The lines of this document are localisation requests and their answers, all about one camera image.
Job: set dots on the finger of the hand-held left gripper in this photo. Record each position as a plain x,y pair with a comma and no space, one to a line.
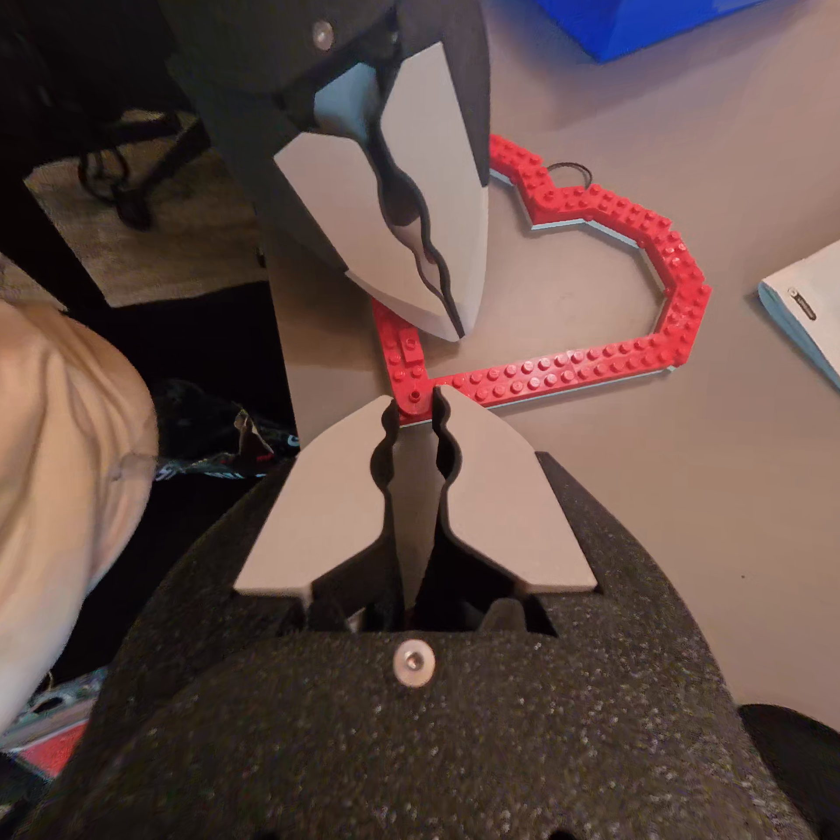
334,203
439,151

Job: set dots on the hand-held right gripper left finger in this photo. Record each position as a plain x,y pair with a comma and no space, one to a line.
315,512

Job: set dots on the blue plastic bin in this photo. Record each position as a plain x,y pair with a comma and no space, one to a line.
623,26

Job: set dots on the person's beige top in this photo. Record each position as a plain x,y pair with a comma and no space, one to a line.
59,459

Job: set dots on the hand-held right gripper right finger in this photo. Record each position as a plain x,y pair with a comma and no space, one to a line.
512,518

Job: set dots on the black chair base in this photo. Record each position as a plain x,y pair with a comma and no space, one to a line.
177,151

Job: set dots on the black wrist rest pad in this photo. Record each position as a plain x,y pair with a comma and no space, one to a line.
800,754

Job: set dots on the red brick heart frame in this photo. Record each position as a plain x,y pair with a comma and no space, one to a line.
682,308

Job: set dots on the white instruction booklet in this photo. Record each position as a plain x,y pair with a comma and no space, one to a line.
814,295

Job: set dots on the black printed bag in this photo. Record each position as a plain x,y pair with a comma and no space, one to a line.
197,420

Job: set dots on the grey desk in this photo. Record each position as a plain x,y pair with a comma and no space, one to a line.
656,492

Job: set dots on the red printed packet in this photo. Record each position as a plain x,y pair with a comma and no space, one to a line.
52,748

